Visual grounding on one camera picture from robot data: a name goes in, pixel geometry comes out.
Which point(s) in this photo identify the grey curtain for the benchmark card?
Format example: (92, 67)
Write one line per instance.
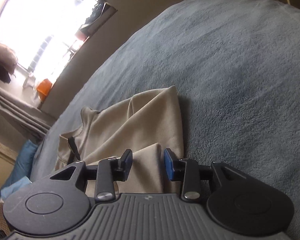
(17, 107)

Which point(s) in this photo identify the beige zip jacket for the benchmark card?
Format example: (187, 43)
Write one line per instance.
(140, 125)

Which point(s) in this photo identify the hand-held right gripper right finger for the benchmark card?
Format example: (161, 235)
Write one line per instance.
(168, 165)

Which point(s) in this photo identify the light blue pillow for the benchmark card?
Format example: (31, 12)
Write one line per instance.
(15, 187)

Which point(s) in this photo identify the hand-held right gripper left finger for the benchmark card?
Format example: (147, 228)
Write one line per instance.
(128, 163)

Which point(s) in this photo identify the grey-blue bed blanket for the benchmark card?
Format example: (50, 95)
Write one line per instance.
(227, 80)

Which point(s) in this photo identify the pile of dark clothes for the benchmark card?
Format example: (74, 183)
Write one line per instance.
(95, 15)

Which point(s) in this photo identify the hanging dark clothes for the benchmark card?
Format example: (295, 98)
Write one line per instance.
(2, 60)

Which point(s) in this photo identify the orange bag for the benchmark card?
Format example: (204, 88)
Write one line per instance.
(44, 87)

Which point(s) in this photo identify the cream carved headboard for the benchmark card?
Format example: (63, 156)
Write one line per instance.
(0, 160)

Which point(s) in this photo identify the bright window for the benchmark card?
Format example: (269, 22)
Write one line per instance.
(40, 17)

